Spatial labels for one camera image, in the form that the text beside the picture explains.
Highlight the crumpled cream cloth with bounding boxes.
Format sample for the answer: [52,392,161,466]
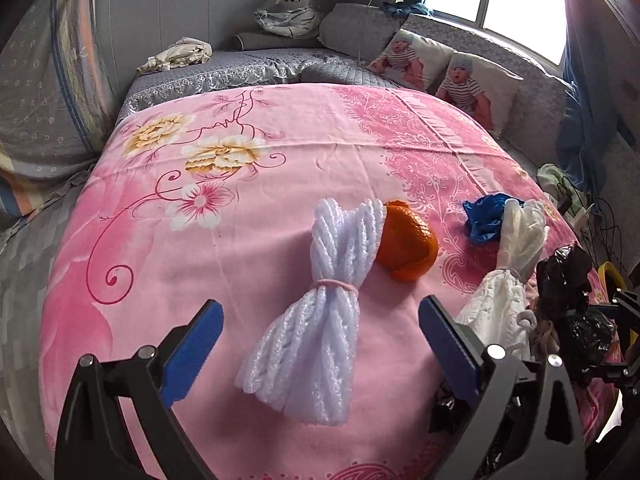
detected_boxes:
[136,36,213,76]

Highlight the person's right hand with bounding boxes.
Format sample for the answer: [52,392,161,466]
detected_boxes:
[495,199,550,283]

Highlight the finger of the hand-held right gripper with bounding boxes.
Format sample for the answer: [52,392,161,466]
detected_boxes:
[595,287,640,391]

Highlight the grey square cushion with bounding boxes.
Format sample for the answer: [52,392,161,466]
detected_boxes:
[319,2,408,63]

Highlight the long grey patterned cushion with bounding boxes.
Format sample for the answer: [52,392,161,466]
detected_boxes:
[400,12,576,161]

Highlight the black plastic bag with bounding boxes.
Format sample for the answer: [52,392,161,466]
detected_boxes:
[430,245,621,480]

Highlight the orange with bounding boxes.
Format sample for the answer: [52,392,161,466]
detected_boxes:
[376,200,439,282]

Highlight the pink rubber band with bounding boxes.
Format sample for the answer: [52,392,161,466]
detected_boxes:
[309,280,360,295]

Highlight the black cables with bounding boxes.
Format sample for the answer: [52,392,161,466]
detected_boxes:
[592,199,623,263]

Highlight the grey-hat baby print pillow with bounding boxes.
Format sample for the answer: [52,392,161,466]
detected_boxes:
[435,50,523,138]

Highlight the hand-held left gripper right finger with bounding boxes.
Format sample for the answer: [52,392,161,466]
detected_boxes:
[418,296,587,480]

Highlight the pink floral bedsheet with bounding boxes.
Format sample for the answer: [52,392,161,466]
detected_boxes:
[37,82,601,480]

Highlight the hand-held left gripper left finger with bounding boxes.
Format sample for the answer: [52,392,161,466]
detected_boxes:
[54,299,224,480]

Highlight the yellow ring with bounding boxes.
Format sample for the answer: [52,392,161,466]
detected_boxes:
[597,261,626,296]

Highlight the grey bolster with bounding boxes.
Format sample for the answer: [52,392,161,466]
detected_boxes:
[232,31,321,52]

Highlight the folded patterned quilt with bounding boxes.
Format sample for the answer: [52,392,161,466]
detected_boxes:
[0,0,118,221]

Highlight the blue glove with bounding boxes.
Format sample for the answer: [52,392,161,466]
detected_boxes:
[462,192,526,246]

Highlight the white foam net bundle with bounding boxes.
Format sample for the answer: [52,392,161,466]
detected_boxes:
[236,197,388,428]

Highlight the green cloth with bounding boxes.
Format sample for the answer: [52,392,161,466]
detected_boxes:
[537,162,586,211]

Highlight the white-hat baby print pillow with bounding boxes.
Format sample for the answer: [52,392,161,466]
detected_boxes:
[367,29,456,92]

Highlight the window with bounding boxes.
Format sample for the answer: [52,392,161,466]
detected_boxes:
[425,0,568,68]

